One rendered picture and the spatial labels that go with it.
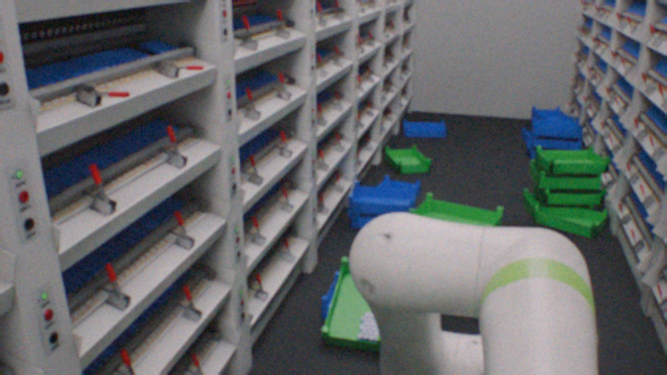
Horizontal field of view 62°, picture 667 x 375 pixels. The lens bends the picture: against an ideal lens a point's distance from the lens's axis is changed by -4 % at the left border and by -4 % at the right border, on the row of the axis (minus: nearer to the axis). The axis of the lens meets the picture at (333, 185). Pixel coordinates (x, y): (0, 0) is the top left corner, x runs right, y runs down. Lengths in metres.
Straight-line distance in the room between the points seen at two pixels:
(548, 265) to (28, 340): 0.74
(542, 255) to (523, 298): 0.09
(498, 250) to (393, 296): 0.13
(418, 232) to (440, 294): 0.08
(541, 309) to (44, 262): 0.72
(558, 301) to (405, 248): 0.20
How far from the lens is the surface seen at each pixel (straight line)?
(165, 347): 1.41
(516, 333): 0.53
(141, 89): 1.17
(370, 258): 0.69
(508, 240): 0.69
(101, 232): 1.09
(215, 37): 1.42
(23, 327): 0.98
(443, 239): 0.69
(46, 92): 1.02
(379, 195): 2.88
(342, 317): 2.00
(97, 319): 1.17
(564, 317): 0.55
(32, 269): 0.96
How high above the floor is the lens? 1.16
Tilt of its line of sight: 21 degrees down
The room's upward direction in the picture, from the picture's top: straight up
